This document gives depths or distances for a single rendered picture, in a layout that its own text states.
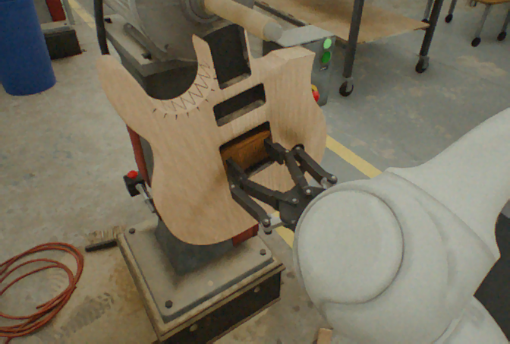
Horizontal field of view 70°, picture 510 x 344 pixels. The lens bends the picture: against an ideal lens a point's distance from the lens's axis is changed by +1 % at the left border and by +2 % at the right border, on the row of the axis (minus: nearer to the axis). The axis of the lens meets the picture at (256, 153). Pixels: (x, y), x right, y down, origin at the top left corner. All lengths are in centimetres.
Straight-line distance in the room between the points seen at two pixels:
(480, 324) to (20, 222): 212
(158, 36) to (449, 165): 56
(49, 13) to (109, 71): 377
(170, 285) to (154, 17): 94
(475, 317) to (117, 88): 44
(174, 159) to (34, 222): 174
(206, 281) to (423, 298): 116
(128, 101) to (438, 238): 37
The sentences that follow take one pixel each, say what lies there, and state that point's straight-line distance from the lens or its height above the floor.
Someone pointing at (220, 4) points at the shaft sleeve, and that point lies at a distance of 66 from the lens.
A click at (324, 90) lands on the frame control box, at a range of 101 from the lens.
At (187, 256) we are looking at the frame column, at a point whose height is 37.
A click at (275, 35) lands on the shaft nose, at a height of 125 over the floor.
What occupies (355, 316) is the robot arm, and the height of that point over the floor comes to 122.
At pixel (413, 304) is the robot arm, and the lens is 25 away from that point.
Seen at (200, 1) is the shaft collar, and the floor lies 125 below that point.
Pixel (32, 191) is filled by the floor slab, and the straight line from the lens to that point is 245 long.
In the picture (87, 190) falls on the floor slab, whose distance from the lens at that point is 230.
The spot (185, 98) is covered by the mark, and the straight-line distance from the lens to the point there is 54.
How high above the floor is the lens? 143
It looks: 37 degrees down
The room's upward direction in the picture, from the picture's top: straight up
